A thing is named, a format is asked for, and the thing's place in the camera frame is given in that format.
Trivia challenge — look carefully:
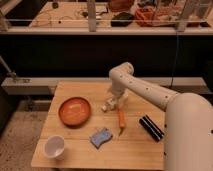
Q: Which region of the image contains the white plastic bottle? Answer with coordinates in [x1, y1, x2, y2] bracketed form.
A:
[102, 98, 117, 112]

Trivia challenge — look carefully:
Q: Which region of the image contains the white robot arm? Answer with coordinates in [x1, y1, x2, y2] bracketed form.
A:
[109, 62, 213, 171]

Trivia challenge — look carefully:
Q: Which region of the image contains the orange ceramic bowl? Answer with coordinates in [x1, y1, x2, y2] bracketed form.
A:
[58, 97, 91, 126]

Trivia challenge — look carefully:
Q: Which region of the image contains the orange carrot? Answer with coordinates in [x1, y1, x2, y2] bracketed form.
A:
[118, 109, 126, 136]

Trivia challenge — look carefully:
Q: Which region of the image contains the blue sponge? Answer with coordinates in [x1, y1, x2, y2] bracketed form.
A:
[90, 128, 113, 149]

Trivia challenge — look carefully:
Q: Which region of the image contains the black rectangular block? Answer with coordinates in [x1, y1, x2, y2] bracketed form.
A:
[139, 115, 164, 142]

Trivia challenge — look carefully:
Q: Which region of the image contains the wooden table board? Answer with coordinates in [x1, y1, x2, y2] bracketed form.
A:
[31, 82, 164, 171]

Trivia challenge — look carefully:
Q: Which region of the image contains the white cup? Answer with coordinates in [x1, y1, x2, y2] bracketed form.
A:
[43, 135, 65, 160]

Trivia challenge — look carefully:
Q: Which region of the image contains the black tray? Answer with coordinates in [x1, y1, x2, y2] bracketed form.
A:
[110, 12, 134, 27]

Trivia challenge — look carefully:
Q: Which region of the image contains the orange crate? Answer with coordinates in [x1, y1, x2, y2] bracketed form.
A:
[135, 8, 177, 27]

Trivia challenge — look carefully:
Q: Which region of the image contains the metal clamp rod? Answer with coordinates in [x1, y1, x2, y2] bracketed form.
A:
[0, 55, 30, 84]

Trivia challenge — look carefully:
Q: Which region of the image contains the background workbench shelf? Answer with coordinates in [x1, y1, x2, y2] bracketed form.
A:
[0, 0, 213, 35]

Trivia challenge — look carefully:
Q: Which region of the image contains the vertical white post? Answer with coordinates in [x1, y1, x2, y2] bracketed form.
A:
[87, 0, 96, 32]

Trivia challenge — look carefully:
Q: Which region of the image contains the grey metal rail beam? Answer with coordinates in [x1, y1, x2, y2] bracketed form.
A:
[1, 77, 210, 95]

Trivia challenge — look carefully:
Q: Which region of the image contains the right slanted white post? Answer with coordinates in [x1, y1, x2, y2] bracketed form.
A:
[176, 0, 197, 32]

